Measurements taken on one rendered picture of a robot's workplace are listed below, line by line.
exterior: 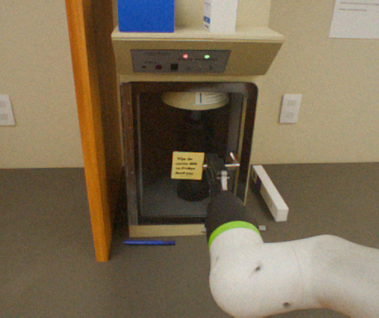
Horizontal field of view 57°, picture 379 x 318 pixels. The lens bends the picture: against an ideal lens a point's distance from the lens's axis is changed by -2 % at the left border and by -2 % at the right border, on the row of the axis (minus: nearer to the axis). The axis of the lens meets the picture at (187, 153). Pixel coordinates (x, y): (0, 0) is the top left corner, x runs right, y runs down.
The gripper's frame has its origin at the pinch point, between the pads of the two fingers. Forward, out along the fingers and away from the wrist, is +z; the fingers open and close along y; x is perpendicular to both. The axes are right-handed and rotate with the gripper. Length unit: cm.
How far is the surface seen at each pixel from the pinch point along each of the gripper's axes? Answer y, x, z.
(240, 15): 33.2, -5.0, 5.5
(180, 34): 31.0, 8.4, -5.7
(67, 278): -25.6, 35.5, -8.7
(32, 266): -26, 45, -4
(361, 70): 10, -62, 49
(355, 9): 31, -54, 49
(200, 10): 34.1, 3.5, 5.5
